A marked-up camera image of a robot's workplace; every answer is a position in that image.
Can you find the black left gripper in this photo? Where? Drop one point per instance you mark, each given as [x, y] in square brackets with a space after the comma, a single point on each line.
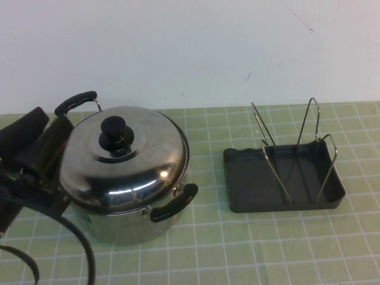
[32, 190]

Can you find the steel pot lid black knob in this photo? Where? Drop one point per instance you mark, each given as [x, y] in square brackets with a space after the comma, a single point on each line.
[142, 166]

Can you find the green checked tablecloth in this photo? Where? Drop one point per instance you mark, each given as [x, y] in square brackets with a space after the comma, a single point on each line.
[225, 252]

